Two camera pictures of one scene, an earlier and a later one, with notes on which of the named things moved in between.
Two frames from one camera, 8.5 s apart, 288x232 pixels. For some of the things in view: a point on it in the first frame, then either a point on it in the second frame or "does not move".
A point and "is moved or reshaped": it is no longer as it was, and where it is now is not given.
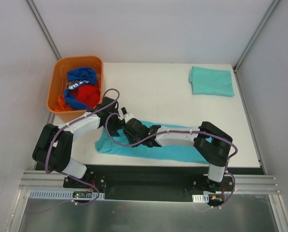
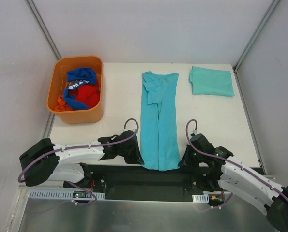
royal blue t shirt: x=76 y=77 does not move
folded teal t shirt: x=210 y=81 does not move
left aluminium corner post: x=40 y=23 does not move
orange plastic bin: x=58 y=82 does not move
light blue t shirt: x=165 y=141 is moved or reshaped
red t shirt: x=88 y=95 does not move
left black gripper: x=117 y=124 → x=133 y=152
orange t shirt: x=62 y=106 does not move
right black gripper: x=129 y=133 → x=189 y=154
